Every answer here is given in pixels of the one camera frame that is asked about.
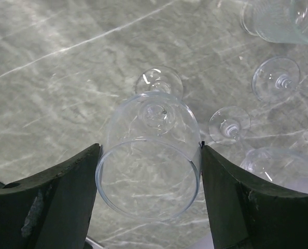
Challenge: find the clear wine glass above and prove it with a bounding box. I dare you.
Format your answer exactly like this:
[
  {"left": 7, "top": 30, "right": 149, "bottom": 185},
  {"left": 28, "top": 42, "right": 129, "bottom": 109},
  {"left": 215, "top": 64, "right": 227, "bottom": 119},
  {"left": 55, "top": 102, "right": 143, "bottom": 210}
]
[
  {"left": 251, "top": 57, "right": 305, "bottom": 103},
  {"left": 95, "top": 66, "right": 201, "bottom": 222},
  {"left": 240, "top": 1, "right": 308, "bottom": 45},
  {"left": 208, "top": 105, "right": 308, "bottom": 187}
]

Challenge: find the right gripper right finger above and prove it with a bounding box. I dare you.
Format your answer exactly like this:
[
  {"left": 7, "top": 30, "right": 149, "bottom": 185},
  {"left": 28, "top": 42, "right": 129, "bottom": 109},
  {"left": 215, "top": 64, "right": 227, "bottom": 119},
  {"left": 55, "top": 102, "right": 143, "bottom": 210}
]
[{"left": 201, "top": 144, "right": 308, "bottom": 248}]

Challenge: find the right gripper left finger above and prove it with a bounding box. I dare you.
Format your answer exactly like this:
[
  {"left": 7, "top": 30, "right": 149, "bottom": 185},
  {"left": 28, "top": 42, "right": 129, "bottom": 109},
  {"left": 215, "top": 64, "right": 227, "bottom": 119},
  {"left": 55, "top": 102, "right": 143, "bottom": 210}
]
[{"left": 0, "top": 143, "right": 102, "bottom": 248}]

